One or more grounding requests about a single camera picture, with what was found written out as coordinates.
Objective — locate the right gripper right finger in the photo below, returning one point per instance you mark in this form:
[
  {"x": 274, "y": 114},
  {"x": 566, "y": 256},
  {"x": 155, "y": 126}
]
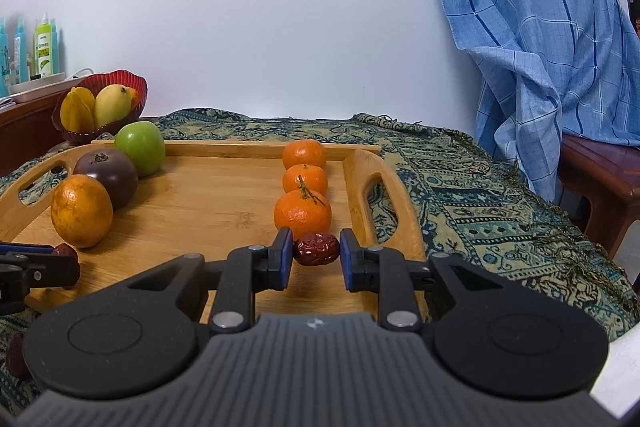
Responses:
[{"x": 385, "y": 272}]

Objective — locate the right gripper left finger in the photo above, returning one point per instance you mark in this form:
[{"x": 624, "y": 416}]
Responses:
[{"x": 246, "y": 272}]

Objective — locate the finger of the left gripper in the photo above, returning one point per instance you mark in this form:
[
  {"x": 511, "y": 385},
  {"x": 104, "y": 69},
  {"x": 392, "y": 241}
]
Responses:
[{"x": 25, "y": 249}]

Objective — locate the red jujube date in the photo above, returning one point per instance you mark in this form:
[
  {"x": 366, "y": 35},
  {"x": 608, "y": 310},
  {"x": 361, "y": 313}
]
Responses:
[
  {"x": 15, "y": 362},
  {"x": 316, "y": 249},
  {"x": 65, "y": 250}
]

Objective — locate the mandarin with stem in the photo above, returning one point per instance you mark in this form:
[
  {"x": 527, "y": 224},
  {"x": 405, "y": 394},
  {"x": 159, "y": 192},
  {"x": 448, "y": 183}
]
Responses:
[{"x": 303, "y": 211}]

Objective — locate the large orange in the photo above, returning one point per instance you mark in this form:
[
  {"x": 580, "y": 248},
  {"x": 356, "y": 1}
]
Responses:
[{"x": 81, "y": 211}]

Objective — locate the wooden serving tray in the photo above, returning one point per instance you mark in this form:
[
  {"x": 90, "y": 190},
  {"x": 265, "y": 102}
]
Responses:
[{"x": 209, "y": 198}]

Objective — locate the patterned green table cloth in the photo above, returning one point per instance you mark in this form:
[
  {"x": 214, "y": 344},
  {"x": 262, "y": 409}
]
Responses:
[{"x": 519, "y": 309}]

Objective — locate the middle mandarin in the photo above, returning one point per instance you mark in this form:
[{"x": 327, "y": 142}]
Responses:
[{"x": 309, "y": 176}]

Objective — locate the wooden sideboard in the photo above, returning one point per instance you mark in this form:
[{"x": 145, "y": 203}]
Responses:
[{"x": 27, "y": 132}]

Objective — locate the far mandarin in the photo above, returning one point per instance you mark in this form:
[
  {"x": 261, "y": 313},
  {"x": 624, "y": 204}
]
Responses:
[{"x": 309, "y": 152}]

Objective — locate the dark purple round fruit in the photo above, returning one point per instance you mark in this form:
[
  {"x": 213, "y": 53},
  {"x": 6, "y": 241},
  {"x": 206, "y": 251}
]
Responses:
[{"x": 114, "y": 170}]

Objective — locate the yellow starfruit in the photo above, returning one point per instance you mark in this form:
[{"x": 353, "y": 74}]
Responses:
[{"x": 76, "y": 112}]

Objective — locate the white flat box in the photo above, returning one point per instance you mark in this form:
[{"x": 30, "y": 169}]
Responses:
[{"x": 31, "y": 90}]

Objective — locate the green apple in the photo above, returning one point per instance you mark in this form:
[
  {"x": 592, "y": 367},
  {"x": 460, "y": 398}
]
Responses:
[{"x": 143, "y": 143}]

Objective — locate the yellow mango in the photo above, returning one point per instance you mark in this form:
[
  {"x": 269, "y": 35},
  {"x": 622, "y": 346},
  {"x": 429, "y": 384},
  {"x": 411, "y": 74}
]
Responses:
[{"x": 112, "y": 104}]

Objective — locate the teal spray bottle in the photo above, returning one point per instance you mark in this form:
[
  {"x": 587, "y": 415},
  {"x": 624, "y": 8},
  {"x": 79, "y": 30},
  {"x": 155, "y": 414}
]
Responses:
[
  {"x": 20, "y": 52},
  {"x": 5, "y": 63}
]

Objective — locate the red fruit bowl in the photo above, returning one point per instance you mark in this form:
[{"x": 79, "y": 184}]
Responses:
[{"x": 137, "y": 87}]

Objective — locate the green white bottle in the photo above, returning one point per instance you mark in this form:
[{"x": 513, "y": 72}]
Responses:
[{"x": 44, "y": 47}]

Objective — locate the dark wooden side table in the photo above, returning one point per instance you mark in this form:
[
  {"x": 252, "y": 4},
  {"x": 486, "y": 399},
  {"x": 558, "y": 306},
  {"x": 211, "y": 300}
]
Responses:
[{"x": 608, "y": 176}]

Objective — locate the white towel right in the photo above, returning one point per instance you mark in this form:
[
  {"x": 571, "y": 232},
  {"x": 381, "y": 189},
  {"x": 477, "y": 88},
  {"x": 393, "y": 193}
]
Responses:
[{"x": 617, "y": 388}]

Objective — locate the blue checked cloth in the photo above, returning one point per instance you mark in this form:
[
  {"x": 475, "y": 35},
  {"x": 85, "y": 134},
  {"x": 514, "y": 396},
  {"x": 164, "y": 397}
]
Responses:
[{"x": 549, "y": 68}]

